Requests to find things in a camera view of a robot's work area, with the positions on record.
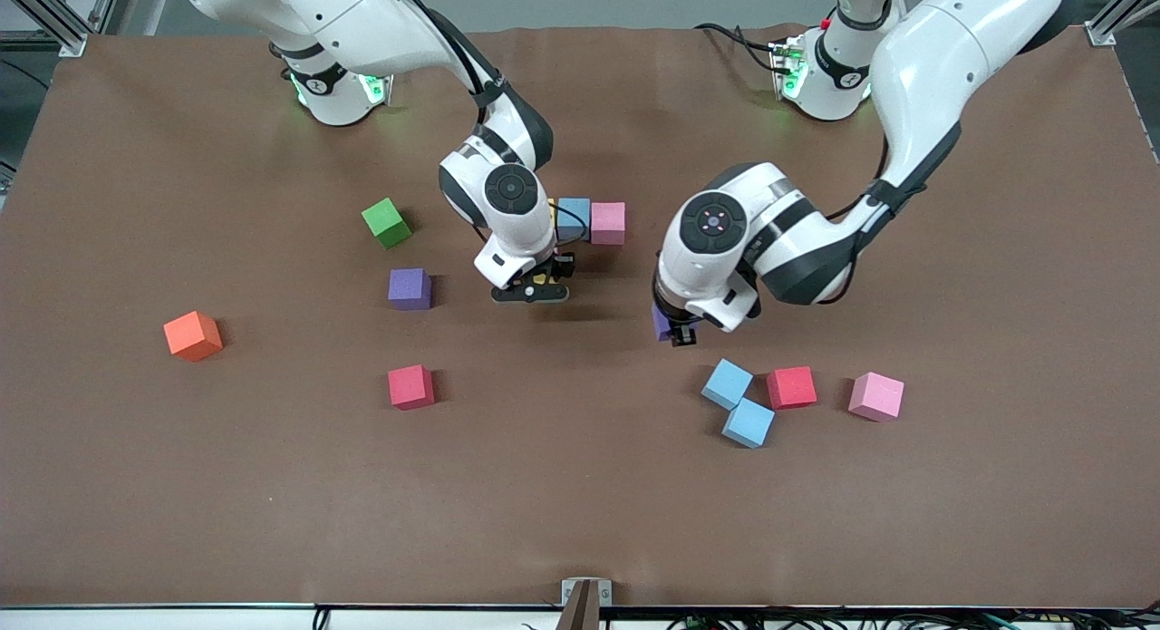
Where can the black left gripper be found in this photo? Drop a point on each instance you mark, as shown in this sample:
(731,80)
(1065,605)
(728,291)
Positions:
(682,332)

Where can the purple foam cube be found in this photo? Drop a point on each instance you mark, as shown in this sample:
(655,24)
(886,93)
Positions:
(662,322)
(410,289)

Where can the light blue foam cube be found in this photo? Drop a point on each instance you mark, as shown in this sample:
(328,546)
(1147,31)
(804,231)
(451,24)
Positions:
(749,422)
(727,384)
(569,211)

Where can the pink foam cube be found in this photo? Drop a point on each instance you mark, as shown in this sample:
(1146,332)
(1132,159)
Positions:
(876,396)
(608,223)

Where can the red foam cube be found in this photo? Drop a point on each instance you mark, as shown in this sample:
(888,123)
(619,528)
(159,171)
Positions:
(791,388)
(411,387)

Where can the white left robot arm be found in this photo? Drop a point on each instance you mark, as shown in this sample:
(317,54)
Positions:
(952,68)

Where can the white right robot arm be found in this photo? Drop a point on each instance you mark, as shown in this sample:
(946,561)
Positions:
(362,14)

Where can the green foam cube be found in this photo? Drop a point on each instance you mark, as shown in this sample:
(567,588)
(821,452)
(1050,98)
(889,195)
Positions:
(387,223)

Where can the brown table cover sheet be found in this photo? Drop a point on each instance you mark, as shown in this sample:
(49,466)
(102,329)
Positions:
(580,503)

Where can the orange foam cube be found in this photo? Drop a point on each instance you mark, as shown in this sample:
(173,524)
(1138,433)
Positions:
(193,336)

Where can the grey metal bracket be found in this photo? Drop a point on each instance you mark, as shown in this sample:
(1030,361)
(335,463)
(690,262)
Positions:
(569,591)

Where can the white table edge rail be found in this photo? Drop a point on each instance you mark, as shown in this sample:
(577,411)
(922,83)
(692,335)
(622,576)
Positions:
(181,619)

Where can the aluminium frame profile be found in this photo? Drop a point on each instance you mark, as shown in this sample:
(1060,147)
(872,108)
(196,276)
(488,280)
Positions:
(1119,9)
(50,14)

